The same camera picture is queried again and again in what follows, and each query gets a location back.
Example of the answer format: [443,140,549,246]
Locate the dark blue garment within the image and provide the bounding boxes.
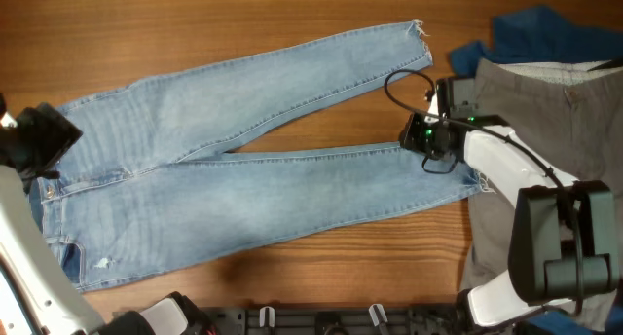
[449,6,622,77]

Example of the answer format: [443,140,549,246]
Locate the grey trousers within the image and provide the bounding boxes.
[460,59,622,289]

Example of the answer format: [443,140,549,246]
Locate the light blue denim jeans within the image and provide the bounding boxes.
[29,21,481,291]

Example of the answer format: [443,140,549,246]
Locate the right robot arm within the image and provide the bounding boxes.
[399,77,619,334]

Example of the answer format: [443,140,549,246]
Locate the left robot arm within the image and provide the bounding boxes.
[1,103,191,335]

